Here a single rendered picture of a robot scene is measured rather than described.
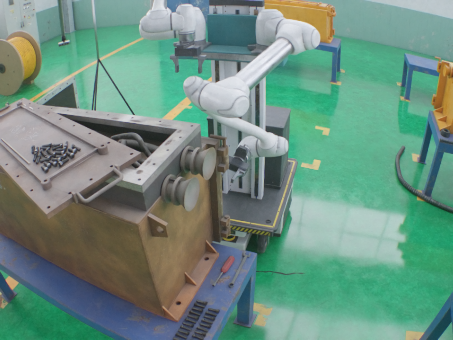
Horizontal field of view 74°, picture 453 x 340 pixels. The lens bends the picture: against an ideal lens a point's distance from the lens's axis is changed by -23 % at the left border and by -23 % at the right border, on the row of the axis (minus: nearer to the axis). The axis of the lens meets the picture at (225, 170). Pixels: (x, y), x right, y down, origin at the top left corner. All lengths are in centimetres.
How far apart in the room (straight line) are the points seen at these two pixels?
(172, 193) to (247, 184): 152
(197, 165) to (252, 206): 135
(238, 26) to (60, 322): 230
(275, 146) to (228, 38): 73
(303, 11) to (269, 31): 419
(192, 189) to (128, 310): 71
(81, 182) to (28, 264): 101
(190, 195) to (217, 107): 40
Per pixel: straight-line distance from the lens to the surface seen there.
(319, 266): 279
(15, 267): 222
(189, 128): 155
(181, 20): 189
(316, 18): 618
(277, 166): 281
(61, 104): 294
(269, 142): 203
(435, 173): 366
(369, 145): 438
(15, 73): 748
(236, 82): 164
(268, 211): 271
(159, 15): 191
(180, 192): 134
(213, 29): 231
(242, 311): 230
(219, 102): 159
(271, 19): 204
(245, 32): 225
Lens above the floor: 205
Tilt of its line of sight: 34 degrees down
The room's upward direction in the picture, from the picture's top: 2 degrees counter-clockwise
